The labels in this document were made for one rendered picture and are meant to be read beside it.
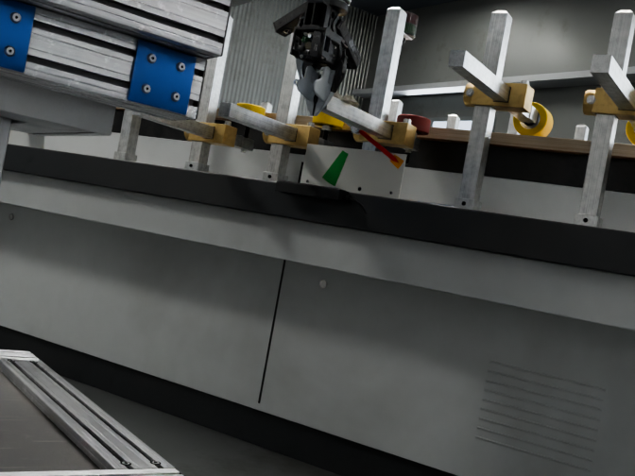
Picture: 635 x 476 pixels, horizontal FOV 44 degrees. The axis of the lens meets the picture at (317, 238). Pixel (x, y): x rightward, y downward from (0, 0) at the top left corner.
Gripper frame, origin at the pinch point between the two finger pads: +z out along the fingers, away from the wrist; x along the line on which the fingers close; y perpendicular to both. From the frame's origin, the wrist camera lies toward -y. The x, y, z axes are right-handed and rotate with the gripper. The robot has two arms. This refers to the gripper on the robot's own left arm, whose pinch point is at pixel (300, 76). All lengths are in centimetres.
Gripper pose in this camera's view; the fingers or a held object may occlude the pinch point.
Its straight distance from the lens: 187.2
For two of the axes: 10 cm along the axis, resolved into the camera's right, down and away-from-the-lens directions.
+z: -1.7, 9.9, 0.0
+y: 8.4, 1.4, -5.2
